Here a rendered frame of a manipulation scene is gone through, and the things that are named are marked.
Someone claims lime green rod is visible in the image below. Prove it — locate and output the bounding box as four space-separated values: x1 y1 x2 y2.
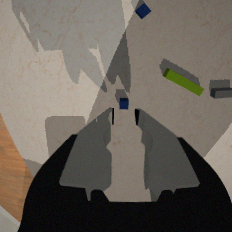
163 68 204 96

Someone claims grey rectangular block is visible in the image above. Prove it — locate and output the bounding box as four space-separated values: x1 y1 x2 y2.
210 87 232 99

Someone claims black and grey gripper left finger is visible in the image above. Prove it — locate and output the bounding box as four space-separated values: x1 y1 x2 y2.
17 107 114 232

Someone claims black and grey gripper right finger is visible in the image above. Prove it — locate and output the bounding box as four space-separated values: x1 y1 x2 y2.
135 108 232 232

